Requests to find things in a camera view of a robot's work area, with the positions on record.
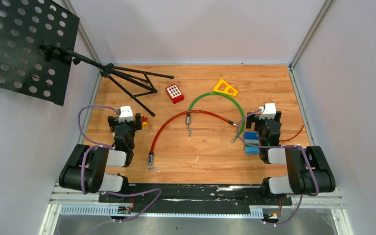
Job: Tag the yellow triangular toy piece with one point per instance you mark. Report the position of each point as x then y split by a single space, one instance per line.
224 87

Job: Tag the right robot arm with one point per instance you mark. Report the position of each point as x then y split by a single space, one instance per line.
308 172

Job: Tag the green cable lock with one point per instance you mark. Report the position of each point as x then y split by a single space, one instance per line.
227 97

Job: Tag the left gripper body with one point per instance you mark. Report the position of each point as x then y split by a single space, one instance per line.
134 126

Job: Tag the red cable lock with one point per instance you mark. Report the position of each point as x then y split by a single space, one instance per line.
150 159

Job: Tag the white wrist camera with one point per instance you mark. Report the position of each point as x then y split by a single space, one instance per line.
126 114
269 111

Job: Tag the red green toy car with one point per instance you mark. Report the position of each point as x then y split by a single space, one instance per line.
144 121

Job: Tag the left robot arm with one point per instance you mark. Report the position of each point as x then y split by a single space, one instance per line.
86 166

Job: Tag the blue green white brick stack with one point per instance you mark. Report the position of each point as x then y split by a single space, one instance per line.
252 141

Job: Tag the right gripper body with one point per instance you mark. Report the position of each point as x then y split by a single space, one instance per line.
259 124

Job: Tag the black perforated music stand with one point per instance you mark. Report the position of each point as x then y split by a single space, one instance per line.
37 41

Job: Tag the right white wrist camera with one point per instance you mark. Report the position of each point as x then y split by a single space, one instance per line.
269 111

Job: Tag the red window toy brick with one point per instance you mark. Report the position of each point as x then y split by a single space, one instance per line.
174 93

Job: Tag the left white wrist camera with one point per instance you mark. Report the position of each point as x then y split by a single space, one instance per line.
126 114

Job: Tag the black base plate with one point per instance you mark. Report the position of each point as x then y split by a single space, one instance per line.
195 198

